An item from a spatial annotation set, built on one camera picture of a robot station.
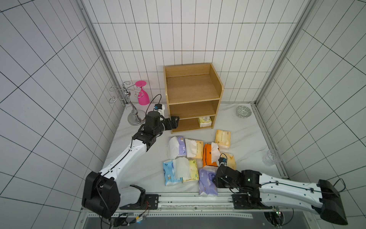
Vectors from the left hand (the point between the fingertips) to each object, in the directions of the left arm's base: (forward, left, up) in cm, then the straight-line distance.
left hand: (172, 121), depth 81 cm
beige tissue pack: (-10, -14, -16) cm, 23 cm away
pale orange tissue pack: (-17, -36, -17) cm, 43 cm away
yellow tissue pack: (+11, -22, -15) cm, 29 cm away
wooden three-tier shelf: (+17, -12, +9) cm, 23 cm away
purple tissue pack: (-32, -20, -16) cm, 41 cm away
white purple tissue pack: (-9, -2, -15) cm, 17 cm away
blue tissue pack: (-25, +1, -16) cm, 29 cm away
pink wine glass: (+25, +23, -6) cm, 35 cm away
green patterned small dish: (+24, -54, -19) cm, 62 cm away
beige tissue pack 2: (-2, -33, -17) cm, 37 cm away
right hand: (-29, -21, -18) cm, 41 cm away
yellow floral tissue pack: (-23, -12, -16) cm, 31 cm away
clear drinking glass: (-13, -64, -22) cm, 69 cm away
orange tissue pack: (-15, -23, -13) cm, 31 cm away
